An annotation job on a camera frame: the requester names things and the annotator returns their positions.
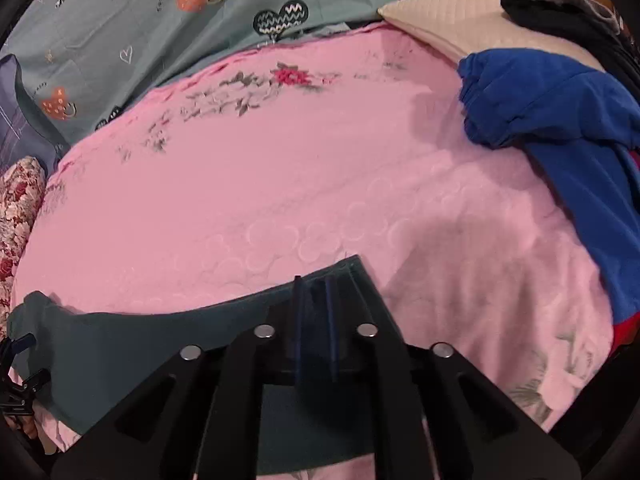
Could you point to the blue garment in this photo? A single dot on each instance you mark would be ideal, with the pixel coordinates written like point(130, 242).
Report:
point(580, 126)

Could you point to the red floral rolled quilt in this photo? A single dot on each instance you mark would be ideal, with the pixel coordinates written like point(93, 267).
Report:
point(22, 190)

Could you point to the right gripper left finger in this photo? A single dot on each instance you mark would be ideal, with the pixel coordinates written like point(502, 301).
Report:
point(199, 415)

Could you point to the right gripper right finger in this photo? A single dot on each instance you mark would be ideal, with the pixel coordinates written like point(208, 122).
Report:
point(428, 413)

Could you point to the dark teal pants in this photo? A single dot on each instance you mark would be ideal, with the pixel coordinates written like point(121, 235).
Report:
point(96, 359)

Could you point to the white textured pillow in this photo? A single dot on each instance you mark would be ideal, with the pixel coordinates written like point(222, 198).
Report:
point(458, 28)

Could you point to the teal heart-print sheet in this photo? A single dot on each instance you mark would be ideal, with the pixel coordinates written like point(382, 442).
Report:
point(85, 61)

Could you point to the pink floral bed sheet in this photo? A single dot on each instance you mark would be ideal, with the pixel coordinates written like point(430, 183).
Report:
point(342, 158)

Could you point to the black garment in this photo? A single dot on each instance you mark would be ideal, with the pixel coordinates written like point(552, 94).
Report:
point(587, 23)

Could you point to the red cloth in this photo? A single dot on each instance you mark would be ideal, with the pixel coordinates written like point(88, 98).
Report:
point(627, 329)

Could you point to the purple plaid sheet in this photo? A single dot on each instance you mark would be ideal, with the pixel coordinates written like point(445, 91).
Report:
point(24, 129)

